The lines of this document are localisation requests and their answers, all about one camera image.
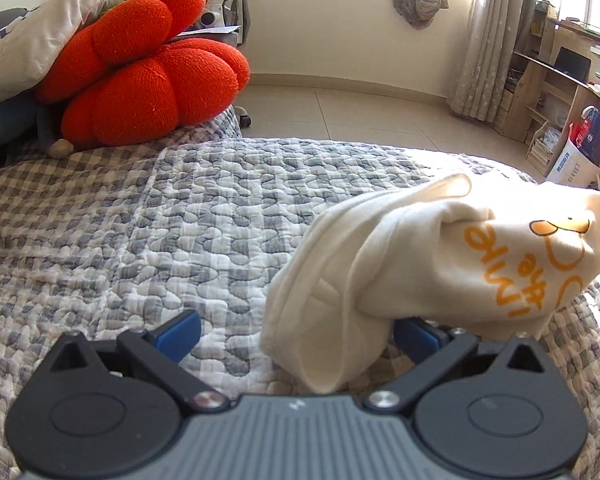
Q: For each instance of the red flower-shaped cushion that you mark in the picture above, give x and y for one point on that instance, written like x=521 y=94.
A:
x=130 y=77

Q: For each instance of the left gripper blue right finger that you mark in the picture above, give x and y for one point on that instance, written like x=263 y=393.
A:
x=438 y=353

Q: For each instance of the teal plush toy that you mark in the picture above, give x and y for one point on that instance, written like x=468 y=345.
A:
x=22 y=115

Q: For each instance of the white paper shopping bag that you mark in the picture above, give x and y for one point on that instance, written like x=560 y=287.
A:
x=578 y=164

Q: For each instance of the grey quilted bed cover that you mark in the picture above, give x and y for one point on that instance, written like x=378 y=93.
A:
x=121 y=238

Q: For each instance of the black laptop on desk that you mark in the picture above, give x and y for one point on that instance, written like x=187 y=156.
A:
x=572 y=64

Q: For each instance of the cream Winnie the Pooh sweatshirt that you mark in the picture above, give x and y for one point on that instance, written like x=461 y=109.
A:
x=491 y=255

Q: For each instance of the white printed pillow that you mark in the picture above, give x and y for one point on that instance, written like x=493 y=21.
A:
x=30 y=44

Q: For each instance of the white office chair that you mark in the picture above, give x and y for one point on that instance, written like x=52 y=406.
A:
x=229 y=18

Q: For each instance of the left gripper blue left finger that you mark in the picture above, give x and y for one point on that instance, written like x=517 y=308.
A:
x=155 y=355

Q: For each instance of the beige curtain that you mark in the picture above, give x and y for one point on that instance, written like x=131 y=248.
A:
x=496 y=29

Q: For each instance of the wooden desk with shelves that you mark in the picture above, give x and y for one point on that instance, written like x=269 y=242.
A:
x=538 y=102

